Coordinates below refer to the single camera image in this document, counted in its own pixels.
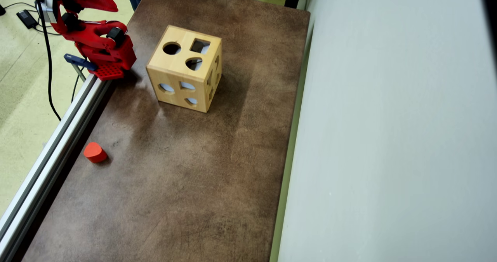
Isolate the wooden shape sorter box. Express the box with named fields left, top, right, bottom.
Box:
left=146, top=25, right=223, bottom=113

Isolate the blue clamp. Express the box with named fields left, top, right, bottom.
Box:
left=64, top=53, right=97, bottom=82

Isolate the black power adapter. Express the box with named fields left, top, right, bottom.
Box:
left=16, top=9, right=40, bottom=30

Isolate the red rounded triangle block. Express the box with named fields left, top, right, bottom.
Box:
left=83, top=142, right=109, bottom=164

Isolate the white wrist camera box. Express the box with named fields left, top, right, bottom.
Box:
left=40, top=0, right=56, bottom=23

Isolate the thin black adapter cable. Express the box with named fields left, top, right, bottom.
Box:
left=3, top=1, right=63, bottom=36

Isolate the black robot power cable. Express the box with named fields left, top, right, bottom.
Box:
left=70, top=75, right=80, bottom=104

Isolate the black camera cable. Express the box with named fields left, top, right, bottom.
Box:
left=34, top=0, right=62, bottom=121

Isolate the aluminium profile rail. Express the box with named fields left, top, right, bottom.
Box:
left=0, top=73, right=111, bottom=262

